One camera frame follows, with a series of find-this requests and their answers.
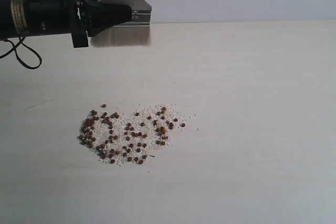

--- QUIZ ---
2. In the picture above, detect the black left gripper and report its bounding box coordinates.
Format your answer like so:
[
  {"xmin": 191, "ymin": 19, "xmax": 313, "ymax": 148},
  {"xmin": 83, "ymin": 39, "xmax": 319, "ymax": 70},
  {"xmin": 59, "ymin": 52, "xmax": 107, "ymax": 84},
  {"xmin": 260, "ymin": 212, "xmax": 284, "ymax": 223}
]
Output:
[{"xmin": 26, "ymin": 0, "xmax": 131, "ymax": 48}]

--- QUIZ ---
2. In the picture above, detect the wooden paint brush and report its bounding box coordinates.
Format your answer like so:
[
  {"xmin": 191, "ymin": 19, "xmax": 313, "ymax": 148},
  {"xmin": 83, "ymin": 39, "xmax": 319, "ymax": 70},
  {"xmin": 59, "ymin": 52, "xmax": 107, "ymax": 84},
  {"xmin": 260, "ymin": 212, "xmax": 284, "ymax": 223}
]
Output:
[{"xmin": 91, "ymin": 0, "xmax": 152, "ymax": 47}]

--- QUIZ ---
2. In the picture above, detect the pile of brown pellets and rice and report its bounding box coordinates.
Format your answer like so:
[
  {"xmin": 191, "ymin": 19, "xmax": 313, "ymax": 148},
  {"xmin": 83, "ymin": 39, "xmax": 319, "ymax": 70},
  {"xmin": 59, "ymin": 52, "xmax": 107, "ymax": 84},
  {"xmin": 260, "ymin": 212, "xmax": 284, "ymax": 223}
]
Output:
[{"xmin": 72, "ymin": 101, "xmax": 200, "ymax": 167}]

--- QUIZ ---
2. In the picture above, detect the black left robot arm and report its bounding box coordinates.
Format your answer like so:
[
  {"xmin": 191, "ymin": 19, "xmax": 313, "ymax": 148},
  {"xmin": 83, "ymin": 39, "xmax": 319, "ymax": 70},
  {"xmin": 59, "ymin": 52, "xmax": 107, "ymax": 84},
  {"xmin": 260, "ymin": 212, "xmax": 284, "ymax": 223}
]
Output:
[{"xmin": 1, "ymin": 0, "xmax": 132, "ymax": 48}]

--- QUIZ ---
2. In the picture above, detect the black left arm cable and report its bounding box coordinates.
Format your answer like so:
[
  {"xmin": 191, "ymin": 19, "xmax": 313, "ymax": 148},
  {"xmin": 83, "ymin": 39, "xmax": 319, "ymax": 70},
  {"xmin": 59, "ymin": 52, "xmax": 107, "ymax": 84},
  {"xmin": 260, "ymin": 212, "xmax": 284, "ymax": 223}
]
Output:
[{"xmin": 0, "ymin": 36, "xmax": 43, "ymax": 69}]

